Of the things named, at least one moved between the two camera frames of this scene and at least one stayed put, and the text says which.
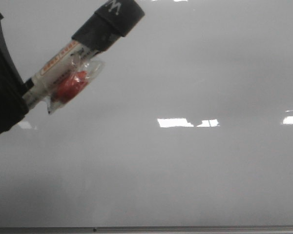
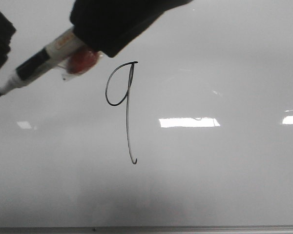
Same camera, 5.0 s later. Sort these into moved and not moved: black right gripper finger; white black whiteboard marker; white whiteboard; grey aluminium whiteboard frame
Moved: white black whiteboard marker; black right gripper finger
Not moved: grey aluminium whiteboard frame; white whiteboard
